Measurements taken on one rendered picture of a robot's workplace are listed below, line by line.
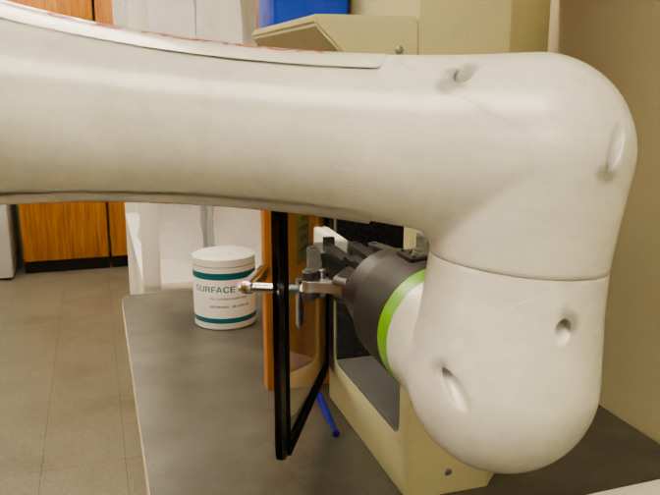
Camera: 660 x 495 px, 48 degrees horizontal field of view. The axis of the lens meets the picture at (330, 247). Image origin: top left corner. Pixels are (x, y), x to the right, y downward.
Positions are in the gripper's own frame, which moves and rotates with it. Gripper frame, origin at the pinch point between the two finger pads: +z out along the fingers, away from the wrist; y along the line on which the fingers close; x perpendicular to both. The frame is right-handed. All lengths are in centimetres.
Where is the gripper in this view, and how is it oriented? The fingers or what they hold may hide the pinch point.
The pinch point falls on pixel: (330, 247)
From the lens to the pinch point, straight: 76.1
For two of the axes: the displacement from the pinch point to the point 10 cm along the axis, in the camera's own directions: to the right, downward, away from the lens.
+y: -9.6, 0.6, -2.8
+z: -2.9, -2.2, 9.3
